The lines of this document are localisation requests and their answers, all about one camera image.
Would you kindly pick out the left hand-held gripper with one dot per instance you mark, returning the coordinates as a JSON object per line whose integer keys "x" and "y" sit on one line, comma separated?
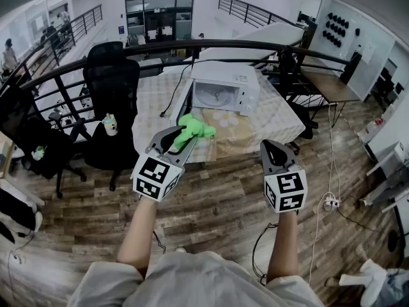
{"x": 156, "y": 174}

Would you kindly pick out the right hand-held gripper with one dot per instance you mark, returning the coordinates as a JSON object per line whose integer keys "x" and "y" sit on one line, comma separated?
{"x": 284, "y": 187}

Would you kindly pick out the person's right forearm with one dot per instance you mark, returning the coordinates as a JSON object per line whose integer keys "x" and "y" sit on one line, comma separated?
{"x": 282, "y": 248}

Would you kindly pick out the person's left forearm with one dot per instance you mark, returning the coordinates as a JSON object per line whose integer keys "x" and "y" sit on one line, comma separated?
{"x": 140, "y": 235}

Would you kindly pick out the white microwave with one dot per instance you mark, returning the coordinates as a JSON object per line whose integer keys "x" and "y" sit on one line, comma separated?
{"x": 223, "y": 72}

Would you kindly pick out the beige flower placemat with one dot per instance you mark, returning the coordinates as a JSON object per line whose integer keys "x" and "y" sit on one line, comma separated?
{"x": 233, "y": 133}

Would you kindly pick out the white power strip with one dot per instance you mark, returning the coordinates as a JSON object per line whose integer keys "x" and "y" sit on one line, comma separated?
{"x": 332, "y": 202}

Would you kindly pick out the checked tablecloth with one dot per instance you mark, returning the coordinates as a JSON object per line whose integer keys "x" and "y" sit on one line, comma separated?
{"x": 278, "y": 123}

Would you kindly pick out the pastel toy cup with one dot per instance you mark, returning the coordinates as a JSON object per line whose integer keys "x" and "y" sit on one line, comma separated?
{"x": 110, "y": 125}

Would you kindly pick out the black chair behind table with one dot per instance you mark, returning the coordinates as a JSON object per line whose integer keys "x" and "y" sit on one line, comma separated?
{"x": 298, "y": 107}

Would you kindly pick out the black mesh office chair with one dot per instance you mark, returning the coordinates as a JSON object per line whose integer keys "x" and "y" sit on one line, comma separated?
{"x": 112, "y": 82}

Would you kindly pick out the black curved metal railing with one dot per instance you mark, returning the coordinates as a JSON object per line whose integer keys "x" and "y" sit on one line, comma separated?
{"x": 223, "y": 43}

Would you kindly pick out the white shelving unit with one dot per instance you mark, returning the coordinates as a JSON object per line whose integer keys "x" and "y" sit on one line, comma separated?
{"x": 390, "y": 165}

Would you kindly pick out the brown wooden side desk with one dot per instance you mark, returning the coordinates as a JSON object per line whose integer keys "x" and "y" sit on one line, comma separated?
{"x": 332, "y": 88}

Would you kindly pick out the black white sneaker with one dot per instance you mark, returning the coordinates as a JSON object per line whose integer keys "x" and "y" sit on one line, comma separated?
{"x": 181, "y": 250}

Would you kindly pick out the person's light shirt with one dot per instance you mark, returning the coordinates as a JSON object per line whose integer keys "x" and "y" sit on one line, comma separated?
{"x": 204, "y": 283}

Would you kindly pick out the black framed glass doors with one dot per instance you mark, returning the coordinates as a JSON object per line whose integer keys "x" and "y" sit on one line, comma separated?
{"x": 159, "y": 11}

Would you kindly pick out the black stair railing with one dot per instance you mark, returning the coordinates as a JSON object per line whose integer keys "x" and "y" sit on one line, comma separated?
{"x": 249, "y": 11}

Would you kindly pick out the black office chair with armrests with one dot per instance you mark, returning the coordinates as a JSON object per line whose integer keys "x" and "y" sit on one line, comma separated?
{"x": 41, "y": 146}

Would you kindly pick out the small green white toy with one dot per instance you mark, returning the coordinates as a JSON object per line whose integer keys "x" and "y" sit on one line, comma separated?
{"x": 38, "y": 153}

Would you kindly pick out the black balcony railing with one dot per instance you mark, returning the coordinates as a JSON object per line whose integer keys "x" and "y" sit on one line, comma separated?
{"x": 83, "y": 24}

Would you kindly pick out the white stair side wall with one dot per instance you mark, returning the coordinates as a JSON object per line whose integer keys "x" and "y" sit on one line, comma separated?
{"x": 271, "y": 37}

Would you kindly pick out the group of black wall items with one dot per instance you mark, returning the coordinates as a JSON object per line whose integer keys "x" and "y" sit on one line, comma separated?
{"x": 335, "y": 27}

